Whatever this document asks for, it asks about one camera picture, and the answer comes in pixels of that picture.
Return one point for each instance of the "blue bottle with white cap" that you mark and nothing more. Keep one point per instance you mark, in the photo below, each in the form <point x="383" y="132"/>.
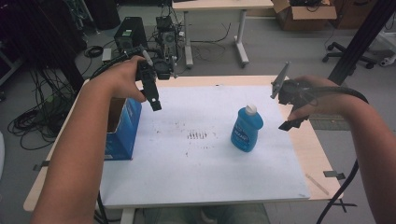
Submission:
<point x="246" y="130"/>

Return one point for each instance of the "brown cardboard box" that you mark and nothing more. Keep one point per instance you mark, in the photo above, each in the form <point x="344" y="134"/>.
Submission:
<point x="306" y="15"/>

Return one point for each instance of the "thin wooden stick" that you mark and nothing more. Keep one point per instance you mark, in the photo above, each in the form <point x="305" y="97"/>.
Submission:
<point x="317" y="185"/>

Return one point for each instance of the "white board mat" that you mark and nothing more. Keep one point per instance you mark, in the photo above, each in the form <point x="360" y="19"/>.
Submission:
<point x="193" y="171"/>

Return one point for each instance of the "black computer tower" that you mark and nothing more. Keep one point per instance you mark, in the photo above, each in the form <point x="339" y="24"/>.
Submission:
<point x="130" y="34"/>

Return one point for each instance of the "black tape strip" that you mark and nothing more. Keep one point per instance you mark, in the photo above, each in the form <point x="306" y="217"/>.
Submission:
<point x="334" y="175"/>
<point x="42" y="165"/>

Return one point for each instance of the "black office chair base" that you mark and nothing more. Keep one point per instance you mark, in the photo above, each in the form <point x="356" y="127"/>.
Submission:
<point x="348" y="56"/>

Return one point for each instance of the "black metal stand beam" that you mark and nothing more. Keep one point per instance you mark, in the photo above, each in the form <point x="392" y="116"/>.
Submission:
<point x="358" y="40"/>

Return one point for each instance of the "person's left hand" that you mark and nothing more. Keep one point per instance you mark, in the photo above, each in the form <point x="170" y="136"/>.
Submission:
<point x="118" y="81"/>

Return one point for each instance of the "dark curtain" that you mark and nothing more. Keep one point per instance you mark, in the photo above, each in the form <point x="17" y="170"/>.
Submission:
<point x="37" y="37"/>

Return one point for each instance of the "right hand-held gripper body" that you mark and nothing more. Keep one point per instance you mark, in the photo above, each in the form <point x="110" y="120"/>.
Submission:
<point x="292" y="91"/>

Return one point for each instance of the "person's green trousers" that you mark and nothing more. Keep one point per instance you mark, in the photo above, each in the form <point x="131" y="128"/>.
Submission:
<point x="174" y="216"/>

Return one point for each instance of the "person's right hand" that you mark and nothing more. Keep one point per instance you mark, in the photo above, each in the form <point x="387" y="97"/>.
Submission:
<point x="323" y="96"/>

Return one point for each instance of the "blue cardboard box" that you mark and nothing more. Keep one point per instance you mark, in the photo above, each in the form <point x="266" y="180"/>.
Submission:
<point x="124" y="137"/>

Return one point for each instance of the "white desk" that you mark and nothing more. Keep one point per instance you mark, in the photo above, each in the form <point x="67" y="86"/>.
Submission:
<point x="218" y="4"/>

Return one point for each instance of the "open computer case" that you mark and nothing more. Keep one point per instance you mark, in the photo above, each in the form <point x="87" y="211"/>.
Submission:
<point x="168" y="39"/>

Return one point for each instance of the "small grey box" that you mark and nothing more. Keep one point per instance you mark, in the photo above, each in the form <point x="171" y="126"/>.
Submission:
<point x="106" y="54"/>

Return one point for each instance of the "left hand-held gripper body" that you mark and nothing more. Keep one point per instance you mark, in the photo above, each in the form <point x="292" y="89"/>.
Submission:
<point x="160" y="67"/>

